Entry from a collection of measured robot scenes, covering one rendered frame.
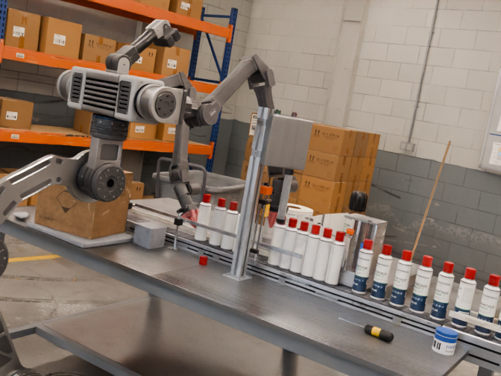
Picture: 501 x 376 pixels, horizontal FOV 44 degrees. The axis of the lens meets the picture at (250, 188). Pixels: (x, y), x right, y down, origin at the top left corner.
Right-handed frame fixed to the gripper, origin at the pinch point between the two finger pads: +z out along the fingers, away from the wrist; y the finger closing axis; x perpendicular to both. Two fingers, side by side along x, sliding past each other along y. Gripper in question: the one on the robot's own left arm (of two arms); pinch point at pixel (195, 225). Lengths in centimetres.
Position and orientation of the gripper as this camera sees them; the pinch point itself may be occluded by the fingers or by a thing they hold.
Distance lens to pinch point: 276.3
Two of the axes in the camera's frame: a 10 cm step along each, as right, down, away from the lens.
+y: 5.4, -0.4, 8.4
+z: 4.0, 8.9, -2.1
